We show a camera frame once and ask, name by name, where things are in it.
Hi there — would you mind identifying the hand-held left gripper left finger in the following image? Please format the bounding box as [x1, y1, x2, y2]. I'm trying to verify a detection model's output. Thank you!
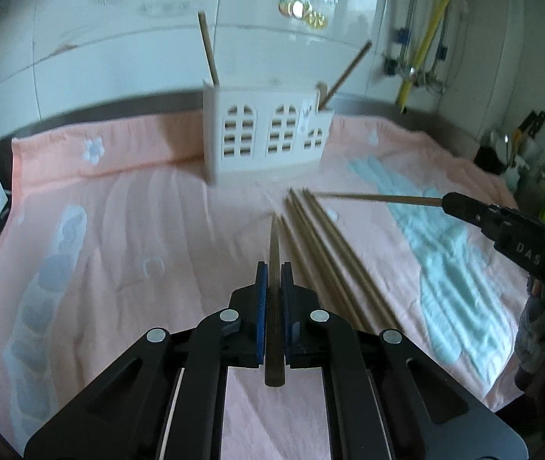
[23, 261, 269, 460]

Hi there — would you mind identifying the black-handled knife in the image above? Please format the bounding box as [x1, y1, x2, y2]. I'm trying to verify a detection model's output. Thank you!
[522, 110, 545, 140]

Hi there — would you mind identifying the metal water pipe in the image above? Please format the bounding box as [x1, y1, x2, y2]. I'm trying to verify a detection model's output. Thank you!
[401, 0, 421, 75]

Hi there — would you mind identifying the white plastic utensil holder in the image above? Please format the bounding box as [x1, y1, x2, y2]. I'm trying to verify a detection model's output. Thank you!
[203, 80, 335, 187]

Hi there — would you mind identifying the pink printed towel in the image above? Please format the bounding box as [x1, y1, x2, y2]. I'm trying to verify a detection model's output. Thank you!
[0, 114, 534, 460]

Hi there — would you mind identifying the metal pipe valve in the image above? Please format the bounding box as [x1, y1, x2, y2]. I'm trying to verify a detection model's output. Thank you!
[384, 53, 446, 94]

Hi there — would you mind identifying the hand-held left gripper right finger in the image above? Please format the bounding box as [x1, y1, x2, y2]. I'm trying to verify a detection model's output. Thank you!
[279, 262, 528, 460]

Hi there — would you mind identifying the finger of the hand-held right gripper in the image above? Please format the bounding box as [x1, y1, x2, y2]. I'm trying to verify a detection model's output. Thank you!
[441, 192, 498, 235]

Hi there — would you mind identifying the yellow gas pipe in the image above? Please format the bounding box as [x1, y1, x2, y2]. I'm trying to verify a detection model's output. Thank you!
[398, 0, 464, 108]

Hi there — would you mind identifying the orange fruit wall sticker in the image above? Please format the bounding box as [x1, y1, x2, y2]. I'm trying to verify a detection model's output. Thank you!
[278, 0, 329, 28]

